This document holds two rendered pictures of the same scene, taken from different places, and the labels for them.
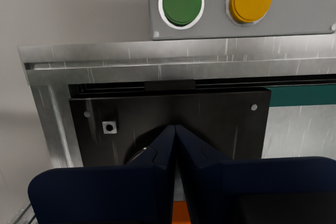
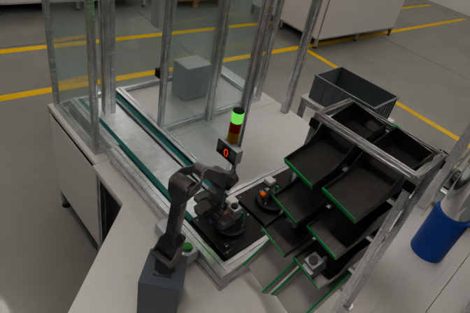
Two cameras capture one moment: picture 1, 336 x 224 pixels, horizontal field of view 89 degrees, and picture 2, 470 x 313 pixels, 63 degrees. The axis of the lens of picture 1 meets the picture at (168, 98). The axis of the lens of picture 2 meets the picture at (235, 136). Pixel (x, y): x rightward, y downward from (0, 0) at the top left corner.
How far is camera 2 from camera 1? 146 cm
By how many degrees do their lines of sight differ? 42
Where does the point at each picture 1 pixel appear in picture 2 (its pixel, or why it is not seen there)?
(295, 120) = (190, 209)
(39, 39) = (224, 301)
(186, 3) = (187, 244)
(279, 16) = not seen: hidden behind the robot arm
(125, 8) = (192, 279)
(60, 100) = (229, 262)
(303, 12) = not seen: hidden behind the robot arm
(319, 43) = not seen: hidden behind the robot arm
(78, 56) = (215, 262)
